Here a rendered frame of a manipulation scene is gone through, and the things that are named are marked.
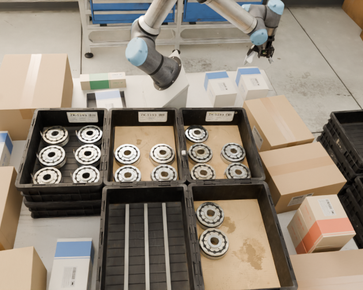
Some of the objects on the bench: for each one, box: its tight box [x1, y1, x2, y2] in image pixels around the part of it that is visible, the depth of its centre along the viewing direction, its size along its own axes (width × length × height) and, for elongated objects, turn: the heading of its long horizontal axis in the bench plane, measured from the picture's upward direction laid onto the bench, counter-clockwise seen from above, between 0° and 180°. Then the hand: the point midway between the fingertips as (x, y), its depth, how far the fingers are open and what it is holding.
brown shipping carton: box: [258, 142, 347, 214], centre depth 150 cm, size 30×22×16 cm
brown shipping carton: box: [242, 95, 315, 152], centre depth 168 cm, size 30×22×16 cm
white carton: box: [235, 67, 269, 101], centre depth 196 cm, size 20×12×9 cm, turn 6°
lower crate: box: [23, 201, 102, 219], centre depth 146 cm, size 40×30×12 cm
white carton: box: [0, 131, 14, 167], centre depth 150 cm, size 20×12×9 cm, turn 3°
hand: (256, 63), depth 186 cm, fingers open, 14 cm apart
